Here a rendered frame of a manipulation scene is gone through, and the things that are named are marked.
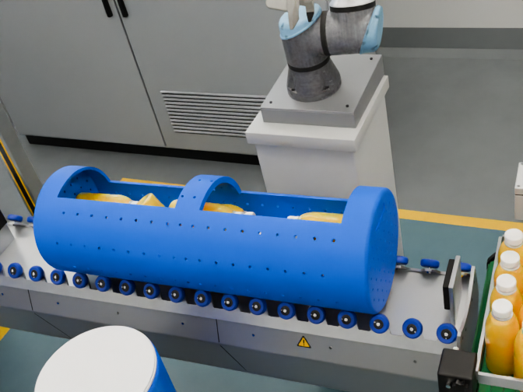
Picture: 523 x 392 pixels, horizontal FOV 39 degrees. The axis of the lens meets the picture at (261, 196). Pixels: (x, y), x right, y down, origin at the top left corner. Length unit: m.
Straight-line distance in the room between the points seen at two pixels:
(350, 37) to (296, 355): 0.80
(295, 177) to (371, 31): 0.48
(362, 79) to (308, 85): 0.16
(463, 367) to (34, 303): 1.22
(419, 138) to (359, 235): 2.35
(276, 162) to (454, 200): 1.53
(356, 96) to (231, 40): 1.53
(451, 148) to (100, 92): 1.87
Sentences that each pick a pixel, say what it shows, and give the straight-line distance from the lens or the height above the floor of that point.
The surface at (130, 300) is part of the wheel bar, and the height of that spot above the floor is 0.92.
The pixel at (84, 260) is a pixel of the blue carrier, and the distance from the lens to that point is 1.89.
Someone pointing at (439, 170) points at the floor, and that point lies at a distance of 3.63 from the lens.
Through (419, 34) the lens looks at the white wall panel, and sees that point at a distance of 4.57.
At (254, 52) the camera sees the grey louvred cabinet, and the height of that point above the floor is 0.70.
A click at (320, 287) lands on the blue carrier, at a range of 1.59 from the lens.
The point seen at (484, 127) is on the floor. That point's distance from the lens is 3.89.
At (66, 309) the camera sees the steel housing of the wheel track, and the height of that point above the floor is 0.86.
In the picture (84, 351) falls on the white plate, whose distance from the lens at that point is 1.74.
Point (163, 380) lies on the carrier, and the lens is 1.68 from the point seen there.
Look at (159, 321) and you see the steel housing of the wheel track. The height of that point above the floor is 0.87.
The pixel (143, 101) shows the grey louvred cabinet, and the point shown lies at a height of 0.39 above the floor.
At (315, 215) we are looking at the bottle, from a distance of 1.65.
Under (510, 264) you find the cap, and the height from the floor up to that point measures 1.09.
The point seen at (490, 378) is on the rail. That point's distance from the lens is 1.58.
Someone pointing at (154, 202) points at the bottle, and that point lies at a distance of 1.90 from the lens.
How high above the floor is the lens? 2.24
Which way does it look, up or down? 38 degrees down
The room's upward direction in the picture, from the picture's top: 15 degrees counter-clockwise
